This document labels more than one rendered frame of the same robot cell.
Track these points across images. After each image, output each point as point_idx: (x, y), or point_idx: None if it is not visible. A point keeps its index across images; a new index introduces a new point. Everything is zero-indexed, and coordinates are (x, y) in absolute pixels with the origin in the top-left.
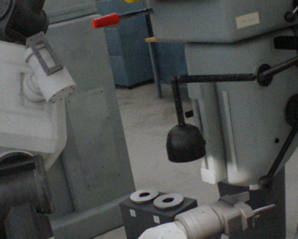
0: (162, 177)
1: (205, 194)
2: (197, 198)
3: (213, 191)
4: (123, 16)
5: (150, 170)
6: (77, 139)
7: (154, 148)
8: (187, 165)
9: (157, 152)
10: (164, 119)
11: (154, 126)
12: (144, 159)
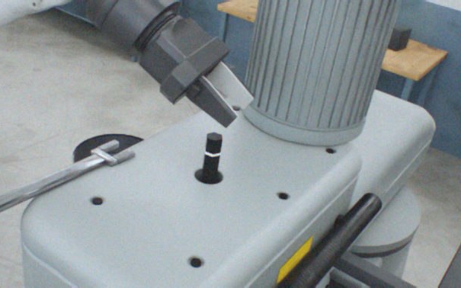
0: (2, 133)
1: (55, 169)
2: (45, 173)
3: (65, 165)
4: None
5: None
6: None
7: None
8: (35, 120)
9: None
10: (9, 40)
11: None
12: None
